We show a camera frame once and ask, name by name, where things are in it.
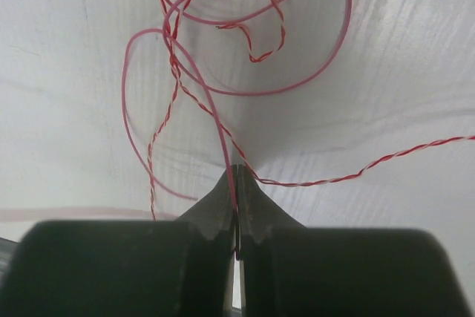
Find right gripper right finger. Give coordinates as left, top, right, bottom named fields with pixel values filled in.
left=236, top=166, right=472, bottom=316

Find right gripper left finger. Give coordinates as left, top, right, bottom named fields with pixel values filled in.
left=1, top=169, right=237, bottom=316

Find orange thin wires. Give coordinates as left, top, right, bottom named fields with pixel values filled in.
left=147, top=0, right=475, bottom=221

